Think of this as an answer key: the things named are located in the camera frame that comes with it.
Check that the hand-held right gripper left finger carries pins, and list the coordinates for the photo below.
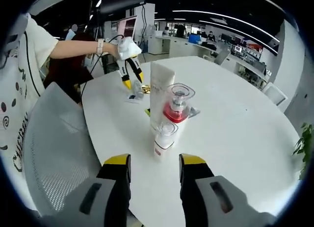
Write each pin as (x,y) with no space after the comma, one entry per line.
(115,187)

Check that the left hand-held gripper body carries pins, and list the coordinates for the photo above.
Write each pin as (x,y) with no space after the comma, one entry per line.
(128,49)

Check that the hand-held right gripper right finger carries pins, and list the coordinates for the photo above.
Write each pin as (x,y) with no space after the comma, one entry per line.
(196,187)

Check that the small white blue skincare sachet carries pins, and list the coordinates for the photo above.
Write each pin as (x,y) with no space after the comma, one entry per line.
(133,98)

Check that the gold skincare sachet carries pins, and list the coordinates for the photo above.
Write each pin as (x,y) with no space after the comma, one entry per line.
(146,89)

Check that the white skincare tube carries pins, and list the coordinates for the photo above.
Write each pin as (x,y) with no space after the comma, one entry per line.
(159,89)

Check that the red collar skincare bottle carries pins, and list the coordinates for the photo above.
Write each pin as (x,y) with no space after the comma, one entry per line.
(176,114)

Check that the green black skincare sachet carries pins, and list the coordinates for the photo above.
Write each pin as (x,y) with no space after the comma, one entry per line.
(195,112)

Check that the blue storage box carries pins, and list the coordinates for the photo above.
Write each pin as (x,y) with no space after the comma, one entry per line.
(195,38)

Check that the person's left hand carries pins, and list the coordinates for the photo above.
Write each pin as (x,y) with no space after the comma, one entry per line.
(111,49)

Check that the white wristwatch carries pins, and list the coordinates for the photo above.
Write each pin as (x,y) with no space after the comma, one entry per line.
(100,46)

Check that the white office counter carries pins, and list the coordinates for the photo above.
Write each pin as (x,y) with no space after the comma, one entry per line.
(181,46)

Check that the white mesh office chair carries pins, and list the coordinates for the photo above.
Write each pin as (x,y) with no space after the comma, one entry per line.
(56,143)

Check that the person in white t-shirt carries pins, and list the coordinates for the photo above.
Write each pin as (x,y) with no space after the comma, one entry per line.
(14,89)

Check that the potted green plant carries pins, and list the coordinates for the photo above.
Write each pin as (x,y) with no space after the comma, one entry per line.
(305,143)

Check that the white frame chair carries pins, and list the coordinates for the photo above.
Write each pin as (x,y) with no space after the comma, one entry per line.
(274,93)

